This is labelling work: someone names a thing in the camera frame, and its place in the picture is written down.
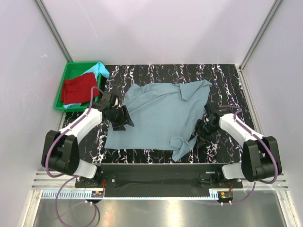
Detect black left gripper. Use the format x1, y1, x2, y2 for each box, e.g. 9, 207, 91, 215
106, 105, 134, 131

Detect white slotted cable duct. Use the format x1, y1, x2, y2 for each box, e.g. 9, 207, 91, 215
42, 190, 219, 201

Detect green plastic tray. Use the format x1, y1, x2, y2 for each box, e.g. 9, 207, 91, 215
54, 61, 104, 112

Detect red t shirt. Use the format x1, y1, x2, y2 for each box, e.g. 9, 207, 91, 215
60, 72, 98, 105

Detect left connector box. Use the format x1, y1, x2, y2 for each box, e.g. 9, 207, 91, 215
91, 191, 104, 198

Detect grey-blue polo shirt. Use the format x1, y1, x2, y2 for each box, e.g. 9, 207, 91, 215
105, 80, 212, 162

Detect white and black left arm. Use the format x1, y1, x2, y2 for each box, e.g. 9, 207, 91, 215
41, 92, 134, 187

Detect left aluminium corner post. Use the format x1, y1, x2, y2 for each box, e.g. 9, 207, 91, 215
34, 0, 73, 62

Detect aluminium front rail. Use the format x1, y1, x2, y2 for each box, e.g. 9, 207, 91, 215
22, 171, 303, 227

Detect right aluminium corner post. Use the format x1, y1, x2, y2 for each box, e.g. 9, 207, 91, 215
239, 0, 285, 71

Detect right connector box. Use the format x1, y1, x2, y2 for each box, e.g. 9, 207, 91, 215
219, 191, 233, 199

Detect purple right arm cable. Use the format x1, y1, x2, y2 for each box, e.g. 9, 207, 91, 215
201, 105, 279, 205

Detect light blue t shirt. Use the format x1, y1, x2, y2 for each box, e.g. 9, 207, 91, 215
62, 62, 110, 110

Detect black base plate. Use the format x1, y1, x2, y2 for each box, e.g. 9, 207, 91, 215
75, 164, 243, 195

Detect connector box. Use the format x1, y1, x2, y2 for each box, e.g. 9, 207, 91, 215
219, 191, 233, 199
91, 191, 104, 198

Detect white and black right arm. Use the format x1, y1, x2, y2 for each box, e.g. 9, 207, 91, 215
195, 102, 282, 188

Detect aluminium corner post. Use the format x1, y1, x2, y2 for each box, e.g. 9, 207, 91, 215
34, 0, 73, 62
239, 0, 285, 71

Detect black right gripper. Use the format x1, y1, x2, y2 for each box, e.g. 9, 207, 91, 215
188, 119, 219, 148

